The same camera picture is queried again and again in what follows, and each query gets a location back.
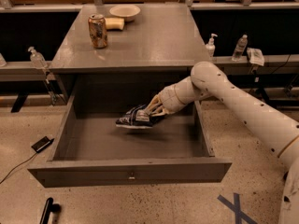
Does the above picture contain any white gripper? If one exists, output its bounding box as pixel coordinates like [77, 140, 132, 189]
[145, 85, 186, 117]

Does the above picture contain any blue chip bag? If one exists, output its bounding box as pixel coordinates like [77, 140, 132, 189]
[116, 105, 164, 129]

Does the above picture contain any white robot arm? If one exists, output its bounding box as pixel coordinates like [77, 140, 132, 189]
[146, 62, 299, 224]

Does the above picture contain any grey counter cabinet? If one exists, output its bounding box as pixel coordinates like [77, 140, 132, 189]
[49, 3, 215, 105]

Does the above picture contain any grey open drawer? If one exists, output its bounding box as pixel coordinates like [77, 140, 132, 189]
[27, 75, 233, 189]

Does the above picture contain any hand sanitizer pump bottle right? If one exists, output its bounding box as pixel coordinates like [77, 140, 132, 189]
[206, 34, 217, 57]

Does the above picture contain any cream sponge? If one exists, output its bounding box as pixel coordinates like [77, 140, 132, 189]
[106, 18, 125, 31]

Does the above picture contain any orange soda can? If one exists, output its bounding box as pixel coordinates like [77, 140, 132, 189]
[88, 14, 107, 49]

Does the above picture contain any white bowl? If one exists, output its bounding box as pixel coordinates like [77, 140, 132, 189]
[109, 5, 141, 22]

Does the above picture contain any clear water bottle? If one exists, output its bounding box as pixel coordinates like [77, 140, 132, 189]
[232, 35, 248, 61]

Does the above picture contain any white wipes packet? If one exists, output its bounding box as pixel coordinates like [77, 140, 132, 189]
[247, 48, 264, 66]

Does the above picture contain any black phone on floor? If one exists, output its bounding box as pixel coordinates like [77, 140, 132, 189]
[31, 136, 54, 153]

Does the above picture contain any blue tape cross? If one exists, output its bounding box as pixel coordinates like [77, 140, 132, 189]
[218, 193, 257, 224]

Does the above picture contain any clear pump bottle left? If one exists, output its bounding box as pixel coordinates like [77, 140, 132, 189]
[28, 47, 48, 69]

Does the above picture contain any black floor cable left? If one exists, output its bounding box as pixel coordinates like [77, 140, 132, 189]
[0, 152, 39, 186]

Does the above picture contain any black handle object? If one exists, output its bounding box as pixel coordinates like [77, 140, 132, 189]
[39, 197, 62, 224]

